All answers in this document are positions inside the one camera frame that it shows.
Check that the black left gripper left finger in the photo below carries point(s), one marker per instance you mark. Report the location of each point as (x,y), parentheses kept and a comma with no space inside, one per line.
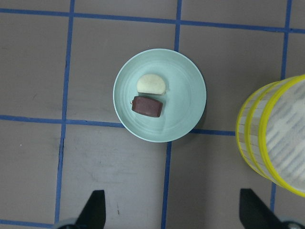
(93,215)

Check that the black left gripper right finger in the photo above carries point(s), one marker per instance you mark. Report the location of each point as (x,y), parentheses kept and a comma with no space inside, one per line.
(254,214)

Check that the white steamed bun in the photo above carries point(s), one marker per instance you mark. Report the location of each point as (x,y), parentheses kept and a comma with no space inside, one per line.
(151,84)

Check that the brown chocolate bun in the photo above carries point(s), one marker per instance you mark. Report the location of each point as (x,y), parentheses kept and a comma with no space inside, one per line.
(147,106)

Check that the light green plate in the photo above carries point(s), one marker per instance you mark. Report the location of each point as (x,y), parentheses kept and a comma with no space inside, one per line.
(183,102)

